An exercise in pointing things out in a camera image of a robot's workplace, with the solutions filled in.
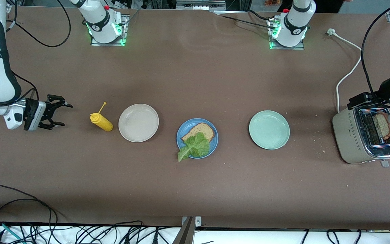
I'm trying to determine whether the yellow mustard squeeze bottle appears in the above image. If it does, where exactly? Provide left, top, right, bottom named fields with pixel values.
left=90, top=101, right=113, bottom=132

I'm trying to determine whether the green lettuce leaf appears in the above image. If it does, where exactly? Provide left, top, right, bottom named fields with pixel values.
left=177, top=132, right=211, bottom=162

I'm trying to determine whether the brown toast bread slice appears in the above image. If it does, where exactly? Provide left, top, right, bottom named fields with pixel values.
left=181, top=122, right=215, bottom=143
left=373, top=112, right=390, bottom=140

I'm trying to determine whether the beige round plate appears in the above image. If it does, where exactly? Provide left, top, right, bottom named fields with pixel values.
left=118, top=103, right=159, bottom=143

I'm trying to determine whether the green round plate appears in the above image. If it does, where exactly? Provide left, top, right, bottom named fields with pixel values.
left=248, top=110, right=290, bottom=150

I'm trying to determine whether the blue round plate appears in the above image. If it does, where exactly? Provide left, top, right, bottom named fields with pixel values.
left=176, top=118, right=219, bottom=159

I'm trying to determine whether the beige chrome toaster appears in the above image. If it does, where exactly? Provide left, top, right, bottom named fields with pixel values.
left=332, top=100, right=390, bottom=168

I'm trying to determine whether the dark metal bar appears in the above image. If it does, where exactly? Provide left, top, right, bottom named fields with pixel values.
left=172, top=217, right=196, bottom=244

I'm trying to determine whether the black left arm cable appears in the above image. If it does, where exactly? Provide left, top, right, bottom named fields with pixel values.
left=361, top=0, right=390, bottom=102

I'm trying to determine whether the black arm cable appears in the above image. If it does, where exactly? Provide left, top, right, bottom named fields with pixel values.
left=5, top=0, right=71, bottom=102
left=361, top=0, right=390, bottom=102

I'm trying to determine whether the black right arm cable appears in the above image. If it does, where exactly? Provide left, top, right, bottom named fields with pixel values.
left=5, top=0, right=71, bottom=102

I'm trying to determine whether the white toaster power cord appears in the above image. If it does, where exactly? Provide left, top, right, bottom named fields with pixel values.
left=327, top=28, right=364, bottom=113

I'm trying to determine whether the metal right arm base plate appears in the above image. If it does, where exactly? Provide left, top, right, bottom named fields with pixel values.
left=90, top=14, right=130, bottom=46

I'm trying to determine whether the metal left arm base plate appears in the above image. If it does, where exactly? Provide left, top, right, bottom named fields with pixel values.
left=269, top=17, right=305, bottom=50

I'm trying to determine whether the black base cable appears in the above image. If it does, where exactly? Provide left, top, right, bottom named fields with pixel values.
left=212, top=12, right=277, bottom=29
left=247, top=9, right=273, bottom=21

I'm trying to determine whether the silver metal bracket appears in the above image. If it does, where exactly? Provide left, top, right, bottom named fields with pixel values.
left=181, top=216, right=202, bottom=228

